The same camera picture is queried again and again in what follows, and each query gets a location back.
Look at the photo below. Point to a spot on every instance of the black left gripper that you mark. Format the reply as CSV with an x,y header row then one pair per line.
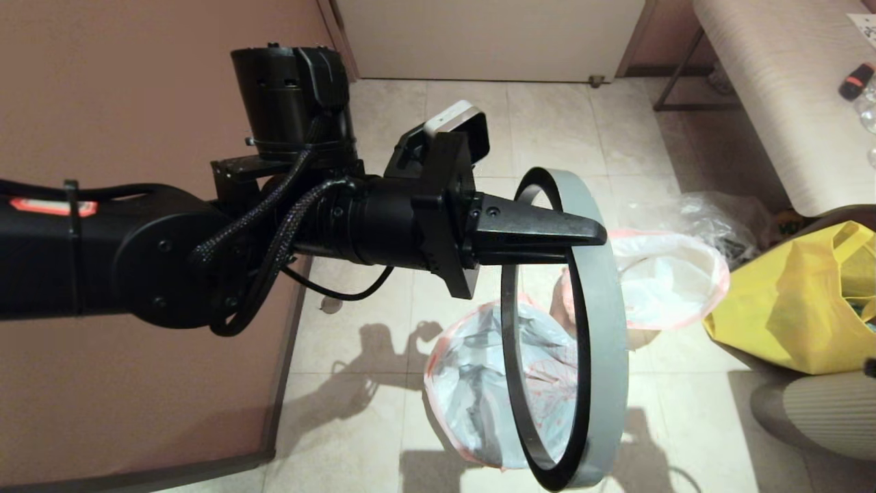
x,y
445,219

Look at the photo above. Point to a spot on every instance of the fresh white pink trash bag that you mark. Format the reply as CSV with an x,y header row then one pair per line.
x,y
472,370

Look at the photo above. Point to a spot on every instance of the used white pink trash bag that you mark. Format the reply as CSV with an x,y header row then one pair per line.
x,y
671,274

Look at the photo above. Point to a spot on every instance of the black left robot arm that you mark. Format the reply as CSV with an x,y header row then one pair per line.
x,y
137,253

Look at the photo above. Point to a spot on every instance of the clear crumpled plastic bag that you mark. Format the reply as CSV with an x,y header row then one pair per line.
x,y
718,212

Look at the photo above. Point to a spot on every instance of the yellow shopping bag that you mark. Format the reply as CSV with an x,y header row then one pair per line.
x,y
773,315

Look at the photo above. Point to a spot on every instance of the white door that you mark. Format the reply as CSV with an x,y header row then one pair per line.
x,y
493,38

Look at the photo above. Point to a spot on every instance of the round metal floor plate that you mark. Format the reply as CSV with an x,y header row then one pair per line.
x,y
331,305

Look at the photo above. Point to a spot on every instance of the small grey patterned object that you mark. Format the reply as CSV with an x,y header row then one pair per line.
x,y
718,81

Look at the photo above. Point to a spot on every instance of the green printed package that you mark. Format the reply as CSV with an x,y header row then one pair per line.
x,y
788,220

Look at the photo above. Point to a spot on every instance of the black orange marker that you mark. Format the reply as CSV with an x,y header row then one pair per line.
x,y
857,81

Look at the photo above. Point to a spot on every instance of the white printed paper sheet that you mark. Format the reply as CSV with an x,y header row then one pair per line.
x,y
864,27

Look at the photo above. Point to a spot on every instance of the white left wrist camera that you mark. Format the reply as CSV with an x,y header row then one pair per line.
x,y
458,130

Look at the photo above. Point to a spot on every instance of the dark metal table frame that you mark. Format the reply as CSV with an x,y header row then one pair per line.
x,y
674,75

